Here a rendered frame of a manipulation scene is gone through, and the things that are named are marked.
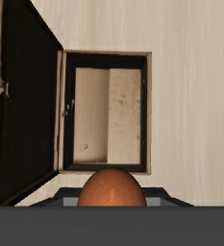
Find wooden box lid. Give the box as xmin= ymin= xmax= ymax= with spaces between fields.
xmin=0 ymin=0 xmax=64 ymax=207

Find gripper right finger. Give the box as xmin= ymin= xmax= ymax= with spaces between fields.
xmin=139 ymin=186 xmax=194 ymax=208

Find wooden box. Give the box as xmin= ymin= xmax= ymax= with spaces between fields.
xmin=58 ymin=49 xmax=153 ymax=176

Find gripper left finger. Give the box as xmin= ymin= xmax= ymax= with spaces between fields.
xmin=29 ymin=186 xmax=87 ymax=208

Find brown egg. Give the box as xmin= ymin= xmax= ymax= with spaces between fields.
xmin=77 ymin=167 xmax=148 ymax=208

